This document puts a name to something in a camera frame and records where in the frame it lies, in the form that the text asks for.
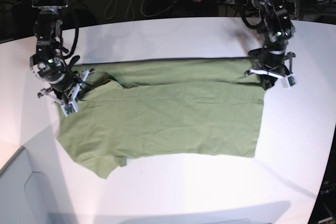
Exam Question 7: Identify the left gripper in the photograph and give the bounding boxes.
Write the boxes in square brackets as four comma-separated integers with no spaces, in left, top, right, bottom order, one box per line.
[244,42,296,91]

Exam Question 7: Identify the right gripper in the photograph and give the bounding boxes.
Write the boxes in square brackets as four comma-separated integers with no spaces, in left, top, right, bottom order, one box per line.
[29,55,94,105]

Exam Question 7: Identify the green T-shirt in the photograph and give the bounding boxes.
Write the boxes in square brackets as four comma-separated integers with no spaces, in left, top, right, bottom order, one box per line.
[57,59,265,179]

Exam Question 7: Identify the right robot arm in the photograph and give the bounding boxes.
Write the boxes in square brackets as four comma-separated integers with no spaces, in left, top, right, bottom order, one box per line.
[29,0,94,115]

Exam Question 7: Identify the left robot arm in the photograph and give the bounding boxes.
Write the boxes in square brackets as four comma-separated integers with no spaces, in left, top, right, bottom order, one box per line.
[237,0,297,90]

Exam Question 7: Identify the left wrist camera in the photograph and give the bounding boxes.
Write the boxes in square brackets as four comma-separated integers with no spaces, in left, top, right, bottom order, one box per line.
[281,73,297,89]

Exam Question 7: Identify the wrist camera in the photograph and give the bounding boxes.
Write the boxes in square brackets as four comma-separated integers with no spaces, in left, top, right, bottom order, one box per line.
[281,73,297,89]
[61,101,79,117]

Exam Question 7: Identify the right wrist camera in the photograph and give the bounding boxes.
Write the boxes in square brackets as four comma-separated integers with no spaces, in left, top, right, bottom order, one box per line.
[61,101,79,117]

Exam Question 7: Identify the grey cable on floor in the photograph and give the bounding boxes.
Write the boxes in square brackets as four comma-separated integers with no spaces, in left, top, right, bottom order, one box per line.
[76,0,182,20]

